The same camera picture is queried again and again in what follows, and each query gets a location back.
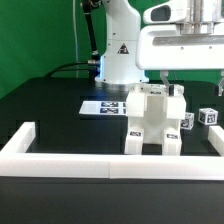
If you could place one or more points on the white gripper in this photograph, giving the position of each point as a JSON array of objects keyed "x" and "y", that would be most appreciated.
[{"x": 182, "y": 35}]

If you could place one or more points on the white tagged cube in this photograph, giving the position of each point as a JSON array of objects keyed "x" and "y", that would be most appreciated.
[
  {"x": 207, "y": 116},
  {"x": 188, "y": 122}
]

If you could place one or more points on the white chair seat part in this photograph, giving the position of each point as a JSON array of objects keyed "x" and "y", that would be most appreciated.
[{"x": 153, "y": 127}]

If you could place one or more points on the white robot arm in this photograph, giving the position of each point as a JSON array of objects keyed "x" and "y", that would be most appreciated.
[{"x": 118, "y": 63}]

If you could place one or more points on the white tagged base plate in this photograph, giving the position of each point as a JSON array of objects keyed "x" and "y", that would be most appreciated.
[{"x": 103, "y": 108}]

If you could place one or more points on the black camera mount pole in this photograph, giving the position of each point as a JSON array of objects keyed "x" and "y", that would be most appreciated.
[{"x": 88, "y": 6}]

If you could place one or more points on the white U-shaped fence frame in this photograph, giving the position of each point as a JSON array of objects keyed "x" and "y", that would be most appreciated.
[{"x": 15, "y": 160}]

